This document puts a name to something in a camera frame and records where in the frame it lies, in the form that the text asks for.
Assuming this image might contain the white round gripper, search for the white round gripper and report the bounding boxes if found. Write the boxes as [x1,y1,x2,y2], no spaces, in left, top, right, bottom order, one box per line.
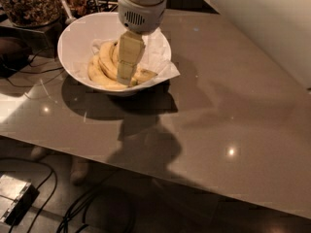
[117,0,167,85]

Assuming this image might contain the spotted yellow banana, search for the spotted yellow banana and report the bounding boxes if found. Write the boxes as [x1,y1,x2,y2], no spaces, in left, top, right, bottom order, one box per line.
[110,42,156,86]

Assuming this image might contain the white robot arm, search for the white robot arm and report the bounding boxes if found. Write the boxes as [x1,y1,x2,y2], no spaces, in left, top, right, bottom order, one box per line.
[118,0,311,88]

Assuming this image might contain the yellow banana middle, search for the yellow banana middle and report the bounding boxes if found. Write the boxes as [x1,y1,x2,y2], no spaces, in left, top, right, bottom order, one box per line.
[99,41,118,81]

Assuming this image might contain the white ceramic bowl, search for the white ceramic bowl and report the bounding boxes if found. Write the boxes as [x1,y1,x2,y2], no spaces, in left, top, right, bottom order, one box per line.
[56,11,172,97]

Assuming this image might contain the yellow banana left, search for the yellow banana left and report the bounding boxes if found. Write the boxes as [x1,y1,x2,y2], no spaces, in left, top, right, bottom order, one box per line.
[87,55,126,90]

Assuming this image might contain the white paper liner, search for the white paper liner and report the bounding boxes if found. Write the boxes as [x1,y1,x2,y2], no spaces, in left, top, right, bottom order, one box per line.
[63,29,180,96]

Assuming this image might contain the glass jar of nuts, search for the glass jar of nuts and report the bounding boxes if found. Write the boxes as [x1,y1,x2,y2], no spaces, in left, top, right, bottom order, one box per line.
[0,0,60,28]

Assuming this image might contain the dark round object left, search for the dark round object left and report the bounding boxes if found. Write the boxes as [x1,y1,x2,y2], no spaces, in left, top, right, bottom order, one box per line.
[0,37,33,78]

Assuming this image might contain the silver metal box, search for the silver metal box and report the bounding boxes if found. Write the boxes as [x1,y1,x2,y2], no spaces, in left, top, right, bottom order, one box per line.
[0,175,32,225]

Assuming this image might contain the white handled scoop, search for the white handled scoop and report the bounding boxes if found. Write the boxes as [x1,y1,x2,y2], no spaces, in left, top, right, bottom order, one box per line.
[59,0,76,25]

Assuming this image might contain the black cable on table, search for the black cable on table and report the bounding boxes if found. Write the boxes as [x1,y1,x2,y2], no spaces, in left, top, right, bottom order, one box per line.
[0,47,66,89]

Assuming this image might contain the black floor cables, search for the black floor cables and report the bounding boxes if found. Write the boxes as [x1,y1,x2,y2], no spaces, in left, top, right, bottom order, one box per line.
[0,157,137,233]

